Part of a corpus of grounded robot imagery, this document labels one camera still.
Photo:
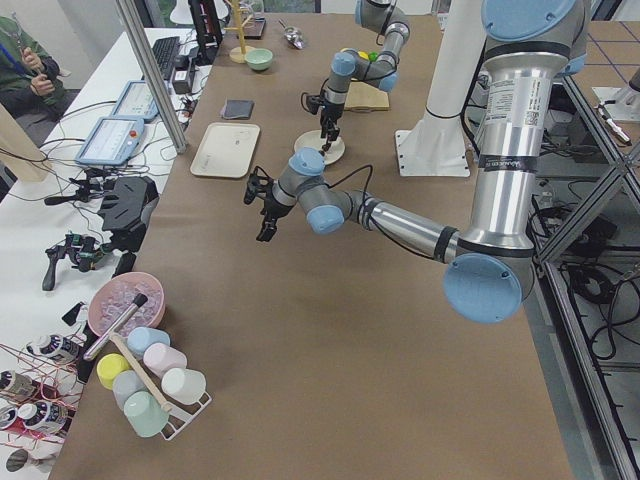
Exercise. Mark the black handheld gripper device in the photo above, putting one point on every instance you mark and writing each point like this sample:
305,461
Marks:
84,252

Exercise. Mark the pink bowl with ice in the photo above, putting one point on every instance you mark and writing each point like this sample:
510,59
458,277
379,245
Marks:
116,295

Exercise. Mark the wooden cutting board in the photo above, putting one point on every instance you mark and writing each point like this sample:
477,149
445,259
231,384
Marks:
364,97

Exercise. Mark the grey folded cloth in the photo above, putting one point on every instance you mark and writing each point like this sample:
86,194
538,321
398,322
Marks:
234,109

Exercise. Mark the round cream plate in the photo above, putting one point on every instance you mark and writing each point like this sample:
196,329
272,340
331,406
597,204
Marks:
332,151

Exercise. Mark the black keyboard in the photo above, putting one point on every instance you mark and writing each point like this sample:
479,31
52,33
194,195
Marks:
164,51

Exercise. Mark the pink cup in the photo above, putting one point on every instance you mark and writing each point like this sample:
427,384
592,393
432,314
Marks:
159,358

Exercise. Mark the aluminium frame post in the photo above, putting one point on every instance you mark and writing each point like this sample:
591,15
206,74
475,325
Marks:
138,39

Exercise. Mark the mint green cup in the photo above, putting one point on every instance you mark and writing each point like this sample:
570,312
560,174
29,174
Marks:
145,414

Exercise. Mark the near teach pendant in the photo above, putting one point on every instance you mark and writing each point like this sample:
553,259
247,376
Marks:
111,142

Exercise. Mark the metal scoop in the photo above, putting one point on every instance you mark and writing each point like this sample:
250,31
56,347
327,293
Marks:
293,35

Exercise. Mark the wooden cup stand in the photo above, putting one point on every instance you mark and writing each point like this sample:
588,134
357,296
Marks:
241,17

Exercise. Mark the metal muddler tool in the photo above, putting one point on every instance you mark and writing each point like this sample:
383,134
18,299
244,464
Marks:
139,300

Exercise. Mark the blue cup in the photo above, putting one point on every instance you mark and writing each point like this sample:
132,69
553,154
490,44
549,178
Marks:
141,338

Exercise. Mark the far teach pendant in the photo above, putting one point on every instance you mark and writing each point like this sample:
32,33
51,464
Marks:
136,100

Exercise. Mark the white cup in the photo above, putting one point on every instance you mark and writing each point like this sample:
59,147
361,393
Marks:
184,385

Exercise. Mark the white camera post base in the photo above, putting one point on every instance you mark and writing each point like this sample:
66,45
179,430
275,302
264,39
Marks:
436,145

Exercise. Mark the white cup rack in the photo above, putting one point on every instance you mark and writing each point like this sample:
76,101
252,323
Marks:
179,417

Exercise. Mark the teach pendant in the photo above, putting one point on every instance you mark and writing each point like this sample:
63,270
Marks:
136,100
111,142

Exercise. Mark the grey cup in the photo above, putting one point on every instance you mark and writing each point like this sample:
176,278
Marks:
125,385

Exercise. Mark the yellow cup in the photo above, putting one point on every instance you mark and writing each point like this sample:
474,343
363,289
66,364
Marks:
109,367

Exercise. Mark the seated person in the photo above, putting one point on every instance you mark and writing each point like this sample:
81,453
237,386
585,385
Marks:
30,77

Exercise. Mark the cream rectangular tray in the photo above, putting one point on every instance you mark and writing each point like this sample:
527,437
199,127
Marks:
226,150

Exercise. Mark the mint green bowl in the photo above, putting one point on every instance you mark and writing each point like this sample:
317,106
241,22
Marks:
259,59

